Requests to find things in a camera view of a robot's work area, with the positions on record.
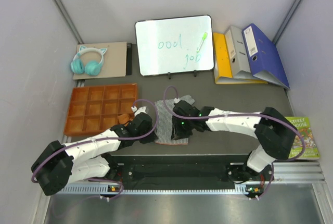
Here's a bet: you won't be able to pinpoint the grey striped underwear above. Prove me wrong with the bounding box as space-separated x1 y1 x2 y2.
155 100 188 145

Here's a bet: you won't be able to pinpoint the orange underwear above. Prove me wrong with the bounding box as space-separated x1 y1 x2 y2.
118 114 134 126

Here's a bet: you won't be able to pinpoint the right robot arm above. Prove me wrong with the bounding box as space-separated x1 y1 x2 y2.
172 98 297 180

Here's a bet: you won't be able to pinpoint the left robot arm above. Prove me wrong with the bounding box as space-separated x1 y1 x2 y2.
31 111 157 196

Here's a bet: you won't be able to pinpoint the orange compartment tray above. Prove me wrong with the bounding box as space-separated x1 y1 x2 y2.
63 83 138 136

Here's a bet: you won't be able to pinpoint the beige board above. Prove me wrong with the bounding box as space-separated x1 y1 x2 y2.
70 42 127 80

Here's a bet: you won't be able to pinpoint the yellow binder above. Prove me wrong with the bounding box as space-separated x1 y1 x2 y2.
213 33 267 84

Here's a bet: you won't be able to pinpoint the teal cat-ear headphones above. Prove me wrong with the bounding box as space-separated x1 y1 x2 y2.
70 45 108 76

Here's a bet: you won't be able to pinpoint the whiteboard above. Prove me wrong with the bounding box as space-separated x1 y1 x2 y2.
135 15 214 76

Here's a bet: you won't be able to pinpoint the grey binder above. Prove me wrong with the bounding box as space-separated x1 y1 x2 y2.
225 26 255 80

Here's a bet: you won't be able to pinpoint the green marker pen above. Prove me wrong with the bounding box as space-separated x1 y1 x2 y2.
196 32 208 53

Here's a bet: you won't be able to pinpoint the blue binder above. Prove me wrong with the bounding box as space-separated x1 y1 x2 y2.
242 23 290 89

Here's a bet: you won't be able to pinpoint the green treehouse book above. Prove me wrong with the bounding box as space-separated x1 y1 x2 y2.
286 116 321 160

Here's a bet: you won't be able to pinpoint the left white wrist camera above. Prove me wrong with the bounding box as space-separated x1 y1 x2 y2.
131 106 147 116

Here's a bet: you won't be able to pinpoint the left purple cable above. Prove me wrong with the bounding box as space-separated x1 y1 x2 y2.
31 98 159 201

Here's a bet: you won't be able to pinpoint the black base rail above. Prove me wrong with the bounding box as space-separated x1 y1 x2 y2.
112 155 271 190

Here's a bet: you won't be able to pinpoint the grey cable duct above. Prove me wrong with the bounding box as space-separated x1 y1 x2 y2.
57 183 249 196

